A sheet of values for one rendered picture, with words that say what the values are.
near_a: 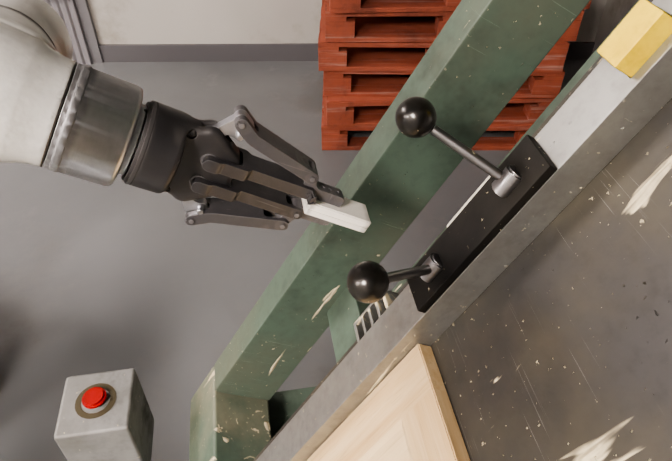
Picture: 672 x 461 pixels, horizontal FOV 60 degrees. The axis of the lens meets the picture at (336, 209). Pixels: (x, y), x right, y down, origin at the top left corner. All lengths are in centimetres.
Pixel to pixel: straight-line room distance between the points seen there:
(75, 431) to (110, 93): 73
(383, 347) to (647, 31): 40
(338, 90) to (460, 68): 235
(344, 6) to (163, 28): 170
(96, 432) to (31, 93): 73
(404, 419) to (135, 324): 190
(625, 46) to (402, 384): 39
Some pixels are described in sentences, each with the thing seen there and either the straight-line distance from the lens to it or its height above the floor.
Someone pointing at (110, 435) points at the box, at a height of 91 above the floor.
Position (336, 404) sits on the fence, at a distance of 74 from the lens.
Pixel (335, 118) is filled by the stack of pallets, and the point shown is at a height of 21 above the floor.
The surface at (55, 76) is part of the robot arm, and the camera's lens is 49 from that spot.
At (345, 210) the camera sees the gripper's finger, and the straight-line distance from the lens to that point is 58.
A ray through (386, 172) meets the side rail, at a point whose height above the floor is 136.
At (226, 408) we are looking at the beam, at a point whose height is 89.
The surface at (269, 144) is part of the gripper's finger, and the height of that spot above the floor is 154.
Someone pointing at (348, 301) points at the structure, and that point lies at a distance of 91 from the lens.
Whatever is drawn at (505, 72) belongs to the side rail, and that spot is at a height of 150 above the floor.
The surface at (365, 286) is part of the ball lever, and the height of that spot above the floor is 146.
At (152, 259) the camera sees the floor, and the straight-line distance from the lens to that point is 269.
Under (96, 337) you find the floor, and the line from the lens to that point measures 247.
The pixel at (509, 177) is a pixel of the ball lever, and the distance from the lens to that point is 55.
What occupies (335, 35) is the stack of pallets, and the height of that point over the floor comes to 65.
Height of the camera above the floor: 183
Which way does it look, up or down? 41 degrees down
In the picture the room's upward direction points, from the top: straight up
